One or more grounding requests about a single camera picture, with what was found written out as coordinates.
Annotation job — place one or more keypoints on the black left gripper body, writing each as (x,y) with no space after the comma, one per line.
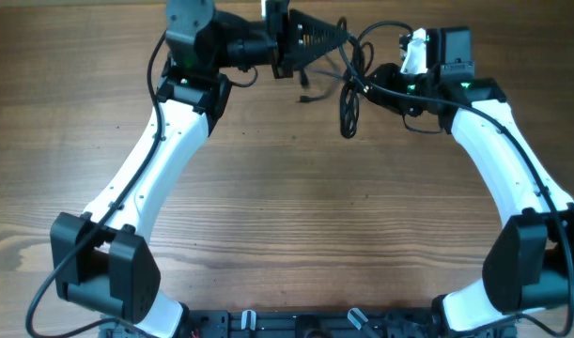
(276,26)

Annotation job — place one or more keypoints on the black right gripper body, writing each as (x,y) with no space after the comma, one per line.
(392,79)

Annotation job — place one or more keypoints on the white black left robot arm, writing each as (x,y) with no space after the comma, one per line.
(101,257)

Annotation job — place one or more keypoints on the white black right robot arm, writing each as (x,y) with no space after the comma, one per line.
(530,266)

